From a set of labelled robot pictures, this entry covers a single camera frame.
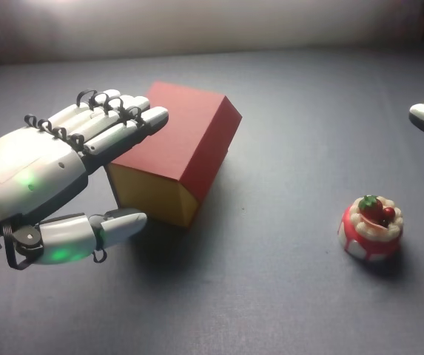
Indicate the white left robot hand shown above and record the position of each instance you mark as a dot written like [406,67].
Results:
[23,166]

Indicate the toy strawberry cake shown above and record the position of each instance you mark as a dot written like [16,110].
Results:
[370,229]

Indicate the red box with yellow inside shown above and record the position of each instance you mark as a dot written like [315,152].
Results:
[182,148]

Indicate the grey table cloth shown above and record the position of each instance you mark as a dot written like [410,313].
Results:
[234,296]

